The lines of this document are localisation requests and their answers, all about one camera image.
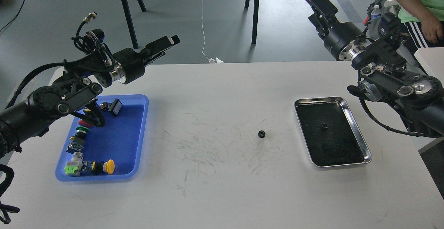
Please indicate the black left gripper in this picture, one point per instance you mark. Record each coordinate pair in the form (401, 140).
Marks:
(129, 65)

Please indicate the silver metal tray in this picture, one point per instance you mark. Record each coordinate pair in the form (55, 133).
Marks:
(342, 144)

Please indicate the red push button switch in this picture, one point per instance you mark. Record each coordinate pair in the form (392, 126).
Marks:
(89, 117)

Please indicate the green white connector switch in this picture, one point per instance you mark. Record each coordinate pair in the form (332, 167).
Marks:
(73, 168)

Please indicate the green push button switch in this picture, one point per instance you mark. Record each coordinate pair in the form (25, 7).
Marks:
(77, 142)

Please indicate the person's hand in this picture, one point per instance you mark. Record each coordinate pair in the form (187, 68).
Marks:
(432, 28)

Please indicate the black stand leg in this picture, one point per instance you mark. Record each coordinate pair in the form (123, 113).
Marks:
(255, 19)
(128, 18)

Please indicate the white side table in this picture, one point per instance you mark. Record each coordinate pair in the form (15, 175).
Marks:
(432, 61)

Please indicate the person in green shirt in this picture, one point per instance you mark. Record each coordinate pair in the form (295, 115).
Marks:
(410, 13)

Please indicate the yellow push button switch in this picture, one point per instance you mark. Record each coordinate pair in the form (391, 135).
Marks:
(102, 167)

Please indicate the white chair frame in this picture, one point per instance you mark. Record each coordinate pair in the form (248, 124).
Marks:
(391, 6)

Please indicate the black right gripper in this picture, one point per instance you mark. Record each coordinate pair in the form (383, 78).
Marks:
(337, 35)

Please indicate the grey backpack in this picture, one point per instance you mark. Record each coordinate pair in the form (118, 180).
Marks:
(373, 28)

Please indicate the blue plastic tray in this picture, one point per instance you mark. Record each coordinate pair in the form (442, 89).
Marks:
(120, 139)

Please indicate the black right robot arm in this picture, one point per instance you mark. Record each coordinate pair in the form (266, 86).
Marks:
(381, 72)

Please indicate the plastic water bottle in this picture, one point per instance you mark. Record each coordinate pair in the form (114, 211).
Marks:
(375, 13)

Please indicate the black left stand leg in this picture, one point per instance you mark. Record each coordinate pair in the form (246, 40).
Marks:
(128, 18)

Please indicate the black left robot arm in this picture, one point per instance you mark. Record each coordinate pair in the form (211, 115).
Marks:
(74, 93)

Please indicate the black right stand leg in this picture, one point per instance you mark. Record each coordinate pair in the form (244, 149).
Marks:
(255, 19)

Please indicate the black square button switch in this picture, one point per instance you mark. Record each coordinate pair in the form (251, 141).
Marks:
(112, 107)

